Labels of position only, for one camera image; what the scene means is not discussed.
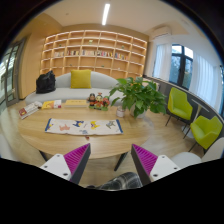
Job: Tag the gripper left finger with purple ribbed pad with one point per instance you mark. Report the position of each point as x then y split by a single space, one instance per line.
69 166

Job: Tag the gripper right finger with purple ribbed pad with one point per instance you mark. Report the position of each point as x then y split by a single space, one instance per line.
151 167

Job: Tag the white patterned towel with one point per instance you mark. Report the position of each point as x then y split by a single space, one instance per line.
84 128

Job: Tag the plaid fabric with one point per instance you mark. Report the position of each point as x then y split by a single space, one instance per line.
128 180

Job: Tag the round wooden table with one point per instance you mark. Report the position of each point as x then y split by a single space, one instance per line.
135 131

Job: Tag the white cup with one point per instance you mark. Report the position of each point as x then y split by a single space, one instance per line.
120 112

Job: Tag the yellow red book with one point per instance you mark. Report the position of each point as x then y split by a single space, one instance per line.
53 104

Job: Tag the lime green chair near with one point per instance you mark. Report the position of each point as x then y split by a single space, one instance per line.
205 131

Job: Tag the lime green chair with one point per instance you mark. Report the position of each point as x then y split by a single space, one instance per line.
178 105
205 131

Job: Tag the lime green chair far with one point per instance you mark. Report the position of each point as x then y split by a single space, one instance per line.
178 105

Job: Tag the colourful toy figurines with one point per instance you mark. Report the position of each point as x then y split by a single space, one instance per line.
98 102

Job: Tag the white red magazine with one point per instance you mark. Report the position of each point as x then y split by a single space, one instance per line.
29 109

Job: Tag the green potted plant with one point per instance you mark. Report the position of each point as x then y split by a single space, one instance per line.
138 96

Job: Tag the black bag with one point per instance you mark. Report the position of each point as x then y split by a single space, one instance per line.
45 83

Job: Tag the grey sofa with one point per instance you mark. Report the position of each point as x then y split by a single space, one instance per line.
100 83

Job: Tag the yellow cushion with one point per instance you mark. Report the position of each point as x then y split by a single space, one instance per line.
80 79

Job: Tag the white curtain left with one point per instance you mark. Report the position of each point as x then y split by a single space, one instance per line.
162 63

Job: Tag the white curtain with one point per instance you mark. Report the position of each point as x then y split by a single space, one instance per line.
206 82
162 63

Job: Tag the white curtain right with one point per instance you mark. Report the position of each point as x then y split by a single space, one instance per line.
206 82

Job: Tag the glass door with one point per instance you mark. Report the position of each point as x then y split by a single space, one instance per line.
9 71

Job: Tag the air conditioner unit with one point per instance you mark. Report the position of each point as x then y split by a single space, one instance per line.
163 31

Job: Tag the ceiling light strip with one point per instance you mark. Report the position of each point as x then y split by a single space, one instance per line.
105 13

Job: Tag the window with dark frame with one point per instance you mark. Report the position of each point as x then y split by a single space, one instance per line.
181 66

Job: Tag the wooden bookshelf wall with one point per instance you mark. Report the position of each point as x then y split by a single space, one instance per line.
114 54

